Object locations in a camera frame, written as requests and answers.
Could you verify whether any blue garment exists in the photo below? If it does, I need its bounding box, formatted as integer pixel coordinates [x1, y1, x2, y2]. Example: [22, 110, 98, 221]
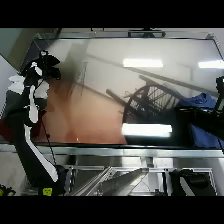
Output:
[176, 92, 224, 150]

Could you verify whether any black cable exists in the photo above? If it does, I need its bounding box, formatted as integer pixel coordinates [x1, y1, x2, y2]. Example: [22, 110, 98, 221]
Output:
[39, 114, 58, 166]

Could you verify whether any silver frame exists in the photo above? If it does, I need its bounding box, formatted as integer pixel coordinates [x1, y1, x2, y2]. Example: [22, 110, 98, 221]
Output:
[0, 30, 224, 197]

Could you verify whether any grey garment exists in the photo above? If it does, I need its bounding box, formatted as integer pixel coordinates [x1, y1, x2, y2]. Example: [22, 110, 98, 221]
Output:
[2, 89, 32, 118]

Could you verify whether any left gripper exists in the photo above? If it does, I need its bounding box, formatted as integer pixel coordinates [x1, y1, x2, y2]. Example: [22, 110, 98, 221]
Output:
[42, 55, 63, 81]

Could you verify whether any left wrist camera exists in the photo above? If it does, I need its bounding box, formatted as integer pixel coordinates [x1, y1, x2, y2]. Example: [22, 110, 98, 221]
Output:
[38, 49, 50, 59]

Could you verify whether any white garment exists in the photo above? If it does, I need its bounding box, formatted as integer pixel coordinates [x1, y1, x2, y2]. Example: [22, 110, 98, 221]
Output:
[8, 73, 50, 100]

